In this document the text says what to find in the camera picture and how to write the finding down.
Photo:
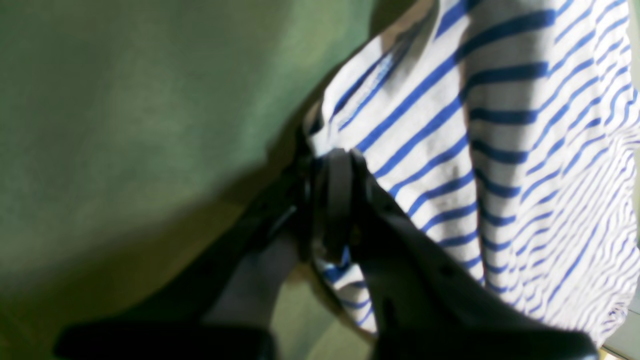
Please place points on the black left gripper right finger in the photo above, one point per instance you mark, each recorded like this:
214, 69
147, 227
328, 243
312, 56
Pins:
426, 307

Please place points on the green table cloth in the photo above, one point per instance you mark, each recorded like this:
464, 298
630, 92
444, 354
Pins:
134, 132

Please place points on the blue white striped t-shirt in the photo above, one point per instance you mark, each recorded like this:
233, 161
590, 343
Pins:
506, 131

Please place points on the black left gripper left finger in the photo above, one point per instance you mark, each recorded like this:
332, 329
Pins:
222, 303

